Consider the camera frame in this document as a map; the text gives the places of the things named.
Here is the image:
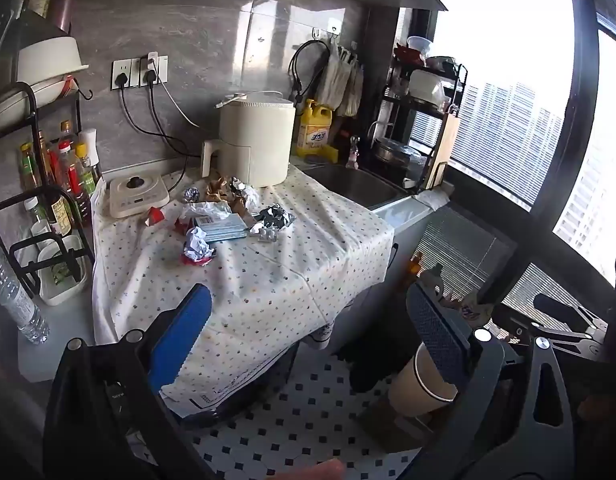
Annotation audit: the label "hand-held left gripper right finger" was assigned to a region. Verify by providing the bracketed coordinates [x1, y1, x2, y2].
[405, 282, 576, 480]

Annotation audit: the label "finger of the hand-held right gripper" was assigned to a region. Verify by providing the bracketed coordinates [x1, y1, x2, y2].
[490, 305, 611, 361]
[533, 293, 609, 335]

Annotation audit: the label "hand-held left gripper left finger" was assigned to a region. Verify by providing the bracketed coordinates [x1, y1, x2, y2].
[42, 283, 213, 480]

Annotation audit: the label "purple white crumpled wrapper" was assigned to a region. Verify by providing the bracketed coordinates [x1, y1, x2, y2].
[440, 292, 492, 327]

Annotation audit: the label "paper cup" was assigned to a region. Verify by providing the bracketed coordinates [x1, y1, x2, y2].
[388, 342, 459, 419]

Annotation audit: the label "dark cloth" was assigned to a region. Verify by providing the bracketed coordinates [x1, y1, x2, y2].
[337, 320, 416, 394]

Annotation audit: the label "red white crumpled wrapper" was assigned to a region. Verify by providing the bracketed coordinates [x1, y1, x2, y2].
[182, 226, 217, 265]

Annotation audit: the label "floral white tablecloth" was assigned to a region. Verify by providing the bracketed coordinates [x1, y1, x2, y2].
[91, 162, 396, 418]

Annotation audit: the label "cardboard piece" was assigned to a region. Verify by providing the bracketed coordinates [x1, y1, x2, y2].
[355, 400, 439, 454]

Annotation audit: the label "blue white paper leaflet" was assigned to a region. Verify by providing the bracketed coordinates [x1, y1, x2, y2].
[193, 212, 249, 242]

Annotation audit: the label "white crumpled plastic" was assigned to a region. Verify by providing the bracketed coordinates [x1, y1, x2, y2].
[180, 201, 233, 224]

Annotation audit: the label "white plastic tray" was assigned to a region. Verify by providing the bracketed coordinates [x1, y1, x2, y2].
[38, 235, 89, 307]

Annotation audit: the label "cream kettle heating base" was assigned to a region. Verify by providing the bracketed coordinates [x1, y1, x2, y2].
[109, 172, 171, 219]

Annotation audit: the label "black silver foil wrapper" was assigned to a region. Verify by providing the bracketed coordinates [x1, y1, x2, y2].
[255, 203, 297, 231]

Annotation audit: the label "steel sink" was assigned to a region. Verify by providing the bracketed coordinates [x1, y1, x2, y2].
[300, 162, 413, 211]

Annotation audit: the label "clear plastic water bottle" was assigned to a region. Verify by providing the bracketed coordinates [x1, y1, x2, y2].
[0, 246, 50, 346]

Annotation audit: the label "wooden cutting board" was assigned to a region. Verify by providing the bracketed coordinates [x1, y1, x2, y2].
[425, 107, 461, 192]

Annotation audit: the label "steel pot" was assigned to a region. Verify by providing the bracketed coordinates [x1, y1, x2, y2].
[372, 136, 425, 182]

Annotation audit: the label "row of condiment bottles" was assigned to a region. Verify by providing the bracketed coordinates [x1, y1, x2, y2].
[18, 120, 96, 241]

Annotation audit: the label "white oil spray bottle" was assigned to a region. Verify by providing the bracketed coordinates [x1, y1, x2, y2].
[80, 128, 104, 186]

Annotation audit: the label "cream air fryer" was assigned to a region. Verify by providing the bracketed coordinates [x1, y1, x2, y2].
[202, 91, 297, 189]

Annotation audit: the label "black dish rack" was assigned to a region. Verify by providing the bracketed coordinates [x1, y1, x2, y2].
[382, 57, 469, 192]

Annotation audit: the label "yellow detergent bottle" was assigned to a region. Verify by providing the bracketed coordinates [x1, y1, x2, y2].
[296, 99, 335, 157]

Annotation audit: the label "white container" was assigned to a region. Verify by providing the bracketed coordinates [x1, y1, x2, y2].
[408, 70, 447, 107]

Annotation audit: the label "hanging white gloves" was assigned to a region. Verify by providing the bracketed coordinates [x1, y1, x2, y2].
[315, 40, 365, 119]

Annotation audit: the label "black dish shelf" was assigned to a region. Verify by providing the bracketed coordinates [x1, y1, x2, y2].
[0, 74, 93, 133]

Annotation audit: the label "white bowl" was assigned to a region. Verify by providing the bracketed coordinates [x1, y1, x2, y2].
[18, 36, 90, 87]

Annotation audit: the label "black window frame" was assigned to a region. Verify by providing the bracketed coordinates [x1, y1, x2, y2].
[445, 0, 616, 321]

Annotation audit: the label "black wire rack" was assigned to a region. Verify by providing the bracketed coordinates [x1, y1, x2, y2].
[0, 185, 96, 297]

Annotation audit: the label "black power cable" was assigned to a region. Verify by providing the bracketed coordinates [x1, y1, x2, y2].
[116, 71, 205, 194]

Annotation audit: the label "white cable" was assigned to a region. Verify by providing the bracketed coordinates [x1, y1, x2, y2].
[152, 66, 201, 129]

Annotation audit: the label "wall outlet panel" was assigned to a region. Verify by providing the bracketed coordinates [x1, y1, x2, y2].
[112, 55, 169, 90]

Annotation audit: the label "hanging black cable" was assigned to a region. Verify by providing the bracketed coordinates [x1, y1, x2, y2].
[288, 39, 333, 107]

